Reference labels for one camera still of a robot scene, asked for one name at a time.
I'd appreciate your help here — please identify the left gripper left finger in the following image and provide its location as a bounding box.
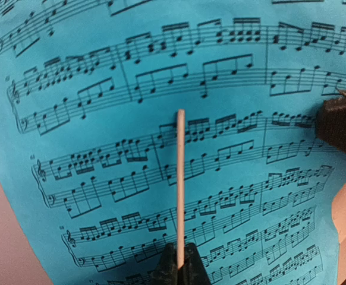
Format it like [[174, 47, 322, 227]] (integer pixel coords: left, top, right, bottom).
[[150, 243, 178, 285]]

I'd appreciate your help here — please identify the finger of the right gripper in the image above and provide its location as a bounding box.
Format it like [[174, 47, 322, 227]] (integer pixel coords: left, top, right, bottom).
[[315, 90, 346, 154]]

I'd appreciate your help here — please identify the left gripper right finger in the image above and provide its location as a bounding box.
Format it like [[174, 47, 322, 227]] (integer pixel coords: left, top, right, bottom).
[[183, 243, 210, 285]]

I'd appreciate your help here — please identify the blue sheet music paper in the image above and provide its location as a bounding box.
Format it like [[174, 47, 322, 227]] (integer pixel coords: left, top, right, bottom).
[[0, 1, 346, 284]]

